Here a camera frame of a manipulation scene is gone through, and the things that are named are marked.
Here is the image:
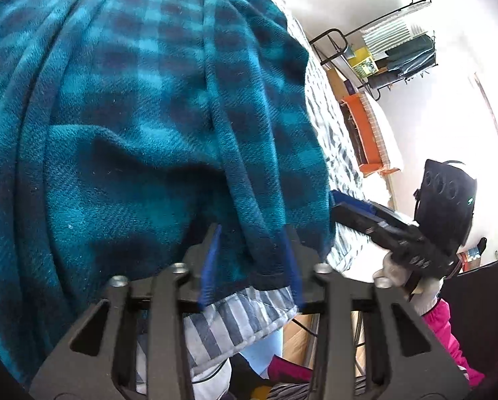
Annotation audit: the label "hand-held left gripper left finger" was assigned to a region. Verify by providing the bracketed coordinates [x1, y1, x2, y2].
[29, 223, 224, 400]

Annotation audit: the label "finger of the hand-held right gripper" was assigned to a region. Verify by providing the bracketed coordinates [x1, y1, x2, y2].
[331, 190, 419, 231]
[335, 202, 400, 251]

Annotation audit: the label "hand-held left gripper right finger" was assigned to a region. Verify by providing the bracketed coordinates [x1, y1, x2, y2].
[280, 225, 470, 400]

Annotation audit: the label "teal plaid fleece jacket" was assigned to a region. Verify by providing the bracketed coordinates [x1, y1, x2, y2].
[0, 0, 337, 384]

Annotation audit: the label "person's right forearm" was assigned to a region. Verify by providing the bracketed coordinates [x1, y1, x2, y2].
[422, 300, 485, 388]

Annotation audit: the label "dark hanging clothes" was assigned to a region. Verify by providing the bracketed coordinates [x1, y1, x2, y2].
[370, 35, 437, 88]

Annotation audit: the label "person's right hand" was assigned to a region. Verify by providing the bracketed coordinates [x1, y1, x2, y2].
[375, 255, 442, 318]

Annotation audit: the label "orange cabinet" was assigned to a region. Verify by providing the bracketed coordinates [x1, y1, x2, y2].
[340, 94, 400, 176]

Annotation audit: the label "person's pink jacket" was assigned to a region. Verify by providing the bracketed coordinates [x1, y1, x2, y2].
[269, 353, 316, 384]

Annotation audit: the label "brown cardboard box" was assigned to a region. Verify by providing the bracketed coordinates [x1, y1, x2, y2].
[326, 69, 360, 103]

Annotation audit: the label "black chair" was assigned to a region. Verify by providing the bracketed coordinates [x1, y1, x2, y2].
[449, 254, 498, 388]

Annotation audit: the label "yellow box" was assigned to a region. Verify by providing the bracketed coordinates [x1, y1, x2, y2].
[349, 48, 379, 78]

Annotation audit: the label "striped hanging towel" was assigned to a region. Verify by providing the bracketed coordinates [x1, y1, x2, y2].
[363, 19, 427, 51]

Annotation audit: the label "black metal coat rack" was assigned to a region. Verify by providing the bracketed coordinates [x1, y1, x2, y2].
[309, 0, 443, 103]

